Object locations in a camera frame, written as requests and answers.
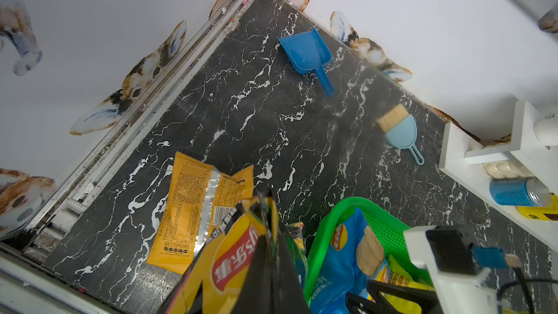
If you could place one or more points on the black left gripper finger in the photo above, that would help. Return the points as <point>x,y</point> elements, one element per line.
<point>271,286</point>

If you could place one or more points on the yellow Lays chips bag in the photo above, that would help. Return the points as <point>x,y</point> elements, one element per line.
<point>391,272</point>

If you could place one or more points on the blue Lays chips bag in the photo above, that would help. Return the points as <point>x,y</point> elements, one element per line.
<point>354,257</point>

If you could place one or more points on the black Lays chips bag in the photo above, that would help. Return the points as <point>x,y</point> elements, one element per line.
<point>213,281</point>

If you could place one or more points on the orange chips bag silver stripe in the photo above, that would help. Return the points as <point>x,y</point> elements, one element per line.
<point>200,196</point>

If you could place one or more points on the green plastic basket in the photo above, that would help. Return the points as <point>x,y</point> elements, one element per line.
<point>388,229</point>

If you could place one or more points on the light blue hand brush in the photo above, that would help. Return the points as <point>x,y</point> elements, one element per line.
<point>400,131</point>

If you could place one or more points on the blue glitter can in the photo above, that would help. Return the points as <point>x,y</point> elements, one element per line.
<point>530,192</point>

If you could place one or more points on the yellow canister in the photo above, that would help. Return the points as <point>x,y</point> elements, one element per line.
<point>548,213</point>

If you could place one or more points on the blue plastic dustpan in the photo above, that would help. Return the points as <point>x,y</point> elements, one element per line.
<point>308,53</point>

